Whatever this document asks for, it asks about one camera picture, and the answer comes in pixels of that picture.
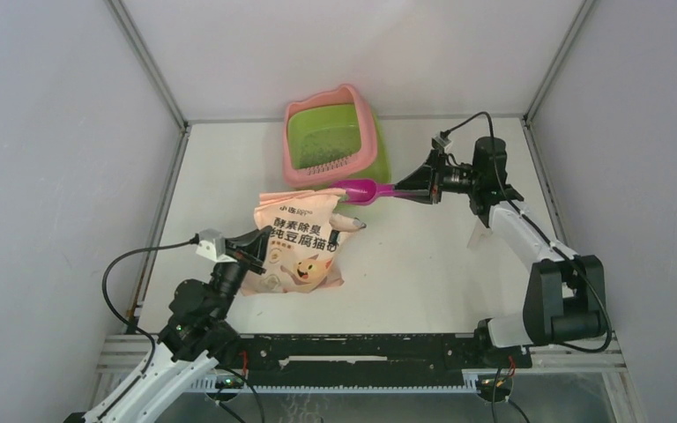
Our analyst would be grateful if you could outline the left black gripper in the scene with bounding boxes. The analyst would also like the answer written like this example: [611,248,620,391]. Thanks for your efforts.
[210,224,272,319]

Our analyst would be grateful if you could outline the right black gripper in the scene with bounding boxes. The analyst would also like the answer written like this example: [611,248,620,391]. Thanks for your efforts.
[393,148,482,204]

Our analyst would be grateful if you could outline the cat litter bag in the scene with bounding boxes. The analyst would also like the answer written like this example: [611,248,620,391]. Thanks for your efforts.
[241,188,366,295]

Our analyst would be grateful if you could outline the magenta plastic scoop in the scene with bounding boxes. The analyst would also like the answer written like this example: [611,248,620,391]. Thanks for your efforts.
[330,179,397,206]

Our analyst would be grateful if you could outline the pink green litter box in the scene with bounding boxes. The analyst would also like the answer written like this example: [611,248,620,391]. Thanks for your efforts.
[282,84,391,189]

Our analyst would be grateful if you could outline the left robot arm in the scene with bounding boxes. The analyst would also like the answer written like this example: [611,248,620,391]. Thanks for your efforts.
[67,226,272,422]

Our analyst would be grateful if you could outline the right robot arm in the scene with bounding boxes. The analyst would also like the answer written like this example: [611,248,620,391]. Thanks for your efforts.
[394,137,613,367]

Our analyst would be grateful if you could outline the green litter granules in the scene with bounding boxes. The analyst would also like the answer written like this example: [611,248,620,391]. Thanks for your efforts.
[292,127,361,169]

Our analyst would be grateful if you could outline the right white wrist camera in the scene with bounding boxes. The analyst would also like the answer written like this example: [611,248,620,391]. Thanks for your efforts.
[431,131,451,152]

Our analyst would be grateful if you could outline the left black cable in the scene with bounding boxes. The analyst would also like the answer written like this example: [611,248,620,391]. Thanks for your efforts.
[100,236,199,375]

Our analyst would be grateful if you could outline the black cable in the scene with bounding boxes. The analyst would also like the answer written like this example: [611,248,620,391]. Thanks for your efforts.
[100,236,199,375]
[438,111,614,355]

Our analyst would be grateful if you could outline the right black cable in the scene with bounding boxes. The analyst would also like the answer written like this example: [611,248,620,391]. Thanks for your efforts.
[438,111,614,355]

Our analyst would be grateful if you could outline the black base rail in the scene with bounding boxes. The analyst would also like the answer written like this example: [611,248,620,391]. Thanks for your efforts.
[221,333,532,389]

